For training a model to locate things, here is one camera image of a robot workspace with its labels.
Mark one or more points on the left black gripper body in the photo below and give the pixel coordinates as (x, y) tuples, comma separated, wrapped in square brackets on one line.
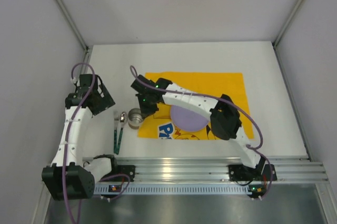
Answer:
[(104, 98)]

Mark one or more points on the fork with green handle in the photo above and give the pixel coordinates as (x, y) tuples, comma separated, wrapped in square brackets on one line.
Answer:
[(116, 124)]

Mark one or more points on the small metal cup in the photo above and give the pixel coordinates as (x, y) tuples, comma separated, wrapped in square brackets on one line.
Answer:
[(135, 118)]

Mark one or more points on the spoon with green handle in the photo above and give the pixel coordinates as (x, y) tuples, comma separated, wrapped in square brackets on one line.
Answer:
[(123, 121)]

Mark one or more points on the yellow pikachu cloth placemat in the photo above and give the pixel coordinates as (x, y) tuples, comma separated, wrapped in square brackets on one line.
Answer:
[(215, 84)]

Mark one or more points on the purple plastic plate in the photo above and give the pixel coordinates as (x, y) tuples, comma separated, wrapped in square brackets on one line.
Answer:
[(187, 120)]

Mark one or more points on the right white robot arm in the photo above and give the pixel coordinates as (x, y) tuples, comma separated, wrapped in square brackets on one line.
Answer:
[(221, 112)]

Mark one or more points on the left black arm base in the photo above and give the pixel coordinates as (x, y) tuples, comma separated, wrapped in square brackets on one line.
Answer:
[(128, 170)]

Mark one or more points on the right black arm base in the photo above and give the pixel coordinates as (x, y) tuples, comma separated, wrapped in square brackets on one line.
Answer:
[(240, 173)]

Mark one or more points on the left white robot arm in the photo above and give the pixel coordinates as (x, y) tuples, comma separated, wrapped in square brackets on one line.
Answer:
[(66, 176)]

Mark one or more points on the aluminium mounting rail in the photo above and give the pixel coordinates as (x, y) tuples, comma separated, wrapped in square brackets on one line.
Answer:
[(214, 170)]

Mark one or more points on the slotted grey cable duct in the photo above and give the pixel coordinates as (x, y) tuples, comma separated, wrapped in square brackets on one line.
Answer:
[(176, 189)]

